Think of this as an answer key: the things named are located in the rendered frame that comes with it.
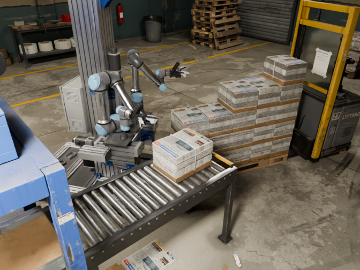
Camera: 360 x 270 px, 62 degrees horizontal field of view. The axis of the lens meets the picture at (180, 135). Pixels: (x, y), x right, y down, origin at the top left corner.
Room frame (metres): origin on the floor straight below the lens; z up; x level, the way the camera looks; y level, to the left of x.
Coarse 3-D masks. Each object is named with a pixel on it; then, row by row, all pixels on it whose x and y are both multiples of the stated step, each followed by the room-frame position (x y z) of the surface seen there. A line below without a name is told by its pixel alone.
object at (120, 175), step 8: (152, 160) 2.05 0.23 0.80; (136, 168) 1.94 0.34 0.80; (112, 176) 1.84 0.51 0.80; (120, 176) 1.84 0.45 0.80; (128, 176) 1.87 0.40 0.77; (96, 184) 1.74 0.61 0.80; (104, 184) 1.74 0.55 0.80; (80, 192) 1.65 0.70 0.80; (88, 192) 1.66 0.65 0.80; (72, 200) 1.58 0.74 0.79; (48, 208) 1.49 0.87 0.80; (48, 216) 1.46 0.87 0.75
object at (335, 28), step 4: (300, 20) 3.78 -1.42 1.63; (304, 20) 3.72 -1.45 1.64; (308, 20) 3.67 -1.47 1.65; (312, 20) 3.65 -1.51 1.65; (304, 24) 3.71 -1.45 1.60; (308, 24) 3.66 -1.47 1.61; (312, 24) 3.60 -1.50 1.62; (316, 24) 3.55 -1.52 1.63; (320, 24) 3.49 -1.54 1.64; (324, 24) 3.45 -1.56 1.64; (328, 24) 3.41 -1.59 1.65; (320, 28) 3.48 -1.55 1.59; (324, 28) 3.43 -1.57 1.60; (328, 28) 3.38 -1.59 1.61; (332, 28) 3.34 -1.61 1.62; (336, 28) 3.29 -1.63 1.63; (340, 28) 3.24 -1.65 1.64; (344, 28) 3.20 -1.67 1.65; (336, 32) 3.28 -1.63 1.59; (340, 32) 3.23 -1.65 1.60
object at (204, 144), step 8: (184, 136) 2.06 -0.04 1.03; (192, 136) 2.05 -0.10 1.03; (200, 136) 2.05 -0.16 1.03; (192, 144) 1.94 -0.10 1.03; (200, 144) 1.94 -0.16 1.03; (208, 144) 1.96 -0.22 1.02; (200, 152) 1.90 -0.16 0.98; (208, 152) 1.97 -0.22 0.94; (200, 160) 1.92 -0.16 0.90; (208, 160) 1.97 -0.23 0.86
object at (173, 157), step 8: (152, 144) 1.95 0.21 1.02; (160, 144) 1.93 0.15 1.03; (168, 144) 1.93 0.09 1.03; (176, 144) 1.94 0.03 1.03; (160, 152) 1.88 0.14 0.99; (168, 152) 1.82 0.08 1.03; (176, 152) 1.82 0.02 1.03; (184, 152) 1.82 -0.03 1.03; (192, 152) 1.85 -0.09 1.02; (160, 160) 1.90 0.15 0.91; (168, 160) 1.81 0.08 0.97; (176, 160) 1.75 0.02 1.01; (184, 160) 1.79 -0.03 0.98; (168, 168) 1.82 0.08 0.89; (176, 168) 1.75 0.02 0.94; (184, 168) 1.81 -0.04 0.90; (176, 176) 1.76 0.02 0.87
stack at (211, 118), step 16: (176, 112) 2.91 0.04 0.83; (192, 112) 2.91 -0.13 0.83; (208, 112) 2.91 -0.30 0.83; (224, 112) 2.91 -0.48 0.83; (240, 112) 2.92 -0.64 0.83; (256, 112) 2.99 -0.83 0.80; (272, 112) 3.07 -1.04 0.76; (176, 128) 2.84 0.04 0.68; (192, 128) 2.68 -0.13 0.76; (208, 128) 2.75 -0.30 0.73; (224, 128) 2.83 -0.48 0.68; (256, 128) 3.00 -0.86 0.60; (272, 128) 3.09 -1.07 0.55; (224, 144) 2.84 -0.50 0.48; (240, 144) 2.92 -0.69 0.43; (240, 160) 2.94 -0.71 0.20; (256, 160) 3.03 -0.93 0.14
